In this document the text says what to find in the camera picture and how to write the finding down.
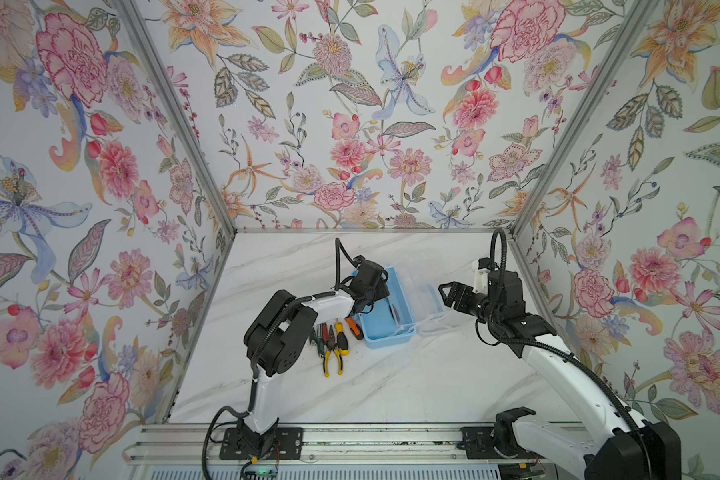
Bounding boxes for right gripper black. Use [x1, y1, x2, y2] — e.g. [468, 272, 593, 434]
[439, 282, 501, 330]

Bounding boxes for blue transparent plastic toolbox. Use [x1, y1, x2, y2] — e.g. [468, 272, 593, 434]
[355, 256, 465, 349]

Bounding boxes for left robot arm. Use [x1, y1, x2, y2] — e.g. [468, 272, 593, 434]
[243, 258, 389, 435]

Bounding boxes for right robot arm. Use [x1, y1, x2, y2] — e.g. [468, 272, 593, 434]
[438, 271, 682, 479]

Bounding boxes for orange black screwdriver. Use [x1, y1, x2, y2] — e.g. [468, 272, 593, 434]
[345, 317, 364, 341]

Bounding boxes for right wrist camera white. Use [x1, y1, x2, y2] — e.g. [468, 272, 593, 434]
[471, 257, 493, 294]

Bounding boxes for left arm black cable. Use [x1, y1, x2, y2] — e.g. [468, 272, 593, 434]
[201, 237, 367, 480]

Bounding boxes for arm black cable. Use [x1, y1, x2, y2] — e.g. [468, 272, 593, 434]
[201, 237, 367, 480]
[473, 228, 649, 457]

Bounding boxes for yellow handle pliers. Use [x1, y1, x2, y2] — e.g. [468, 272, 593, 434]
[323, 321, 349, 378]

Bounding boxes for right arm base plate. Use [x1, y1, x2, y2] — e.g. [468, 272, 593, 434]
[457, 426, 539, 462]

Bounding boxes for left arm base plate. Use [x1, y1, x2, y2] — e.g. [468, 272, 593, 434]
[219, 425, 304, 461]

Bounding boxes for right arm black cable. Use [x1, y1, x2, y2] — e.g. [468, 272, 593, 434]
[473, 228, 649, 457]

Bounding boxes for aluminium mounting rail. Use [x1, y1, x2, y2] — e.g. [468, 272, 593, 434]
[122, 422, 643, 468]

